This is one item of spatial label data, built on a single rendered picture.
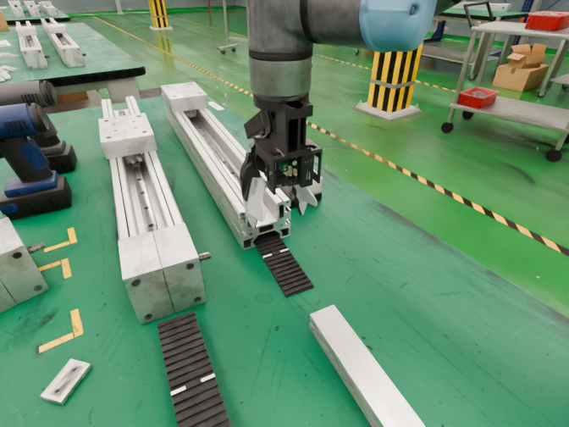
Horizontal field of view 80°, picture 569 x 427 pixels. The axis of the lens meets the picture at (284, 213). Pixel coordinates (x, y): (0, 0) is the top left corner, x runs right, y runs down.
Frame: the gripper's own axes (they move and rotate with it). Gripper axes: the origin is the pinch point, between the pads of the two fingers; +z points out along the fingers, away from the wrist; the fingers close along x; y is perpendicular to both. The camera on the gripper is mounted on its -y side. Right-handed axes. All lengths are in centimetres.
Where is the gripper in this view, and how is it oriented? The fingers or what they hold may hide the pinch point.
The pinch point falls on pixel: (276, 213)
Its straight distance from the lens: 55.4
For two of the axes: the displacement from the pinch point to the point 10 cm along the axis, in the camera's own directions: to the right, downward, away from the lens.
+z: 0.0, 8.1, 5.8
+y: 4.3, 5.2, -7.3
